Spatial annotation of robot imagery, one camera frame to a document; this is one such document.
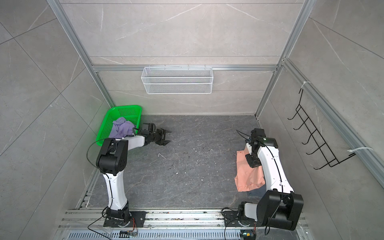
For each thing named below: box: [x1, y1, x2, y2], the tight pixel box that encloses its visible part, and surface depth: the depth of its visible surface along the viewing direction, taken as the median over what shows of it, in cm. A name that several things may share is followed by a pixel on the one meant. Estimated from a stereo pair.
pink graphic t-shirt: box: [234, 146, 265, 192], surface depth 83 cm
